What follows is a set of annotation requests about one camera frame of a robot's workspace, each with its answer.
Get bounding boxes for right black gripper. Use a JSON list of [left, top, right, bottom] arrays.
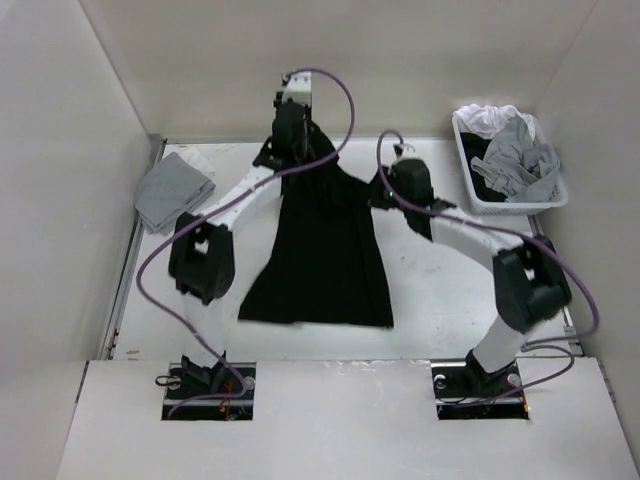
[[357, 165, 412, 213]]

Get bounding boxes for black tank top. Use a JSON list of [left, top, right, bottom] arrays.
[[237, 119, 396, 331]]

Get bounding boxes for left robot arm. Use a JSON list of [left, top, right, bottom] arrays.
[[167, 99, 315, 306]]

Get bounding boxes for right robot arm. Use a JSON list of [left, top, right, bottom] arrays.
[[371, 156, 572, 397]]

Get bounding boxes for folded grey tank top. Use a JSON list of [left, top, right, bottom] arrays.
[[134, 153, 215, 235]]

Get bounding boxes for black garment in basket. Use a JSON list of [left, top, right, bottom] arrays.
[[460, 132, 506, 203]]

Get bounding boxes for white garment in basket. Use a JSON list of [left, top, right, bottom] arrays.
[[453, 104, 537, 140]]

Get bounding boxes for grey garment in basket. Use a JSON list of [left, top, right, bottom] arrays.
[[471, 117, 560, 203]]

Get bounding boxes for white laundry basket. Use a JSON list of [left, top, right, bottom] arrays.
[[451, 112, 569, 216]]

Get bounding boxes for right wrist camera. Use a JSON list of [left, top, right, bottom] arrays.
[[393, 142, 416, 161]]

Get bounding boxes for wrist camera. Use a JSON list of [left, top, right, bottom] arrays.
[[393, 142, 416, 161], [274, 71, 312, 107]]

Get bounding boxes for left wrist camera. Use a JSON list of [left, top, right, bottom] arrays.
[[274, 71, 312, 107]]

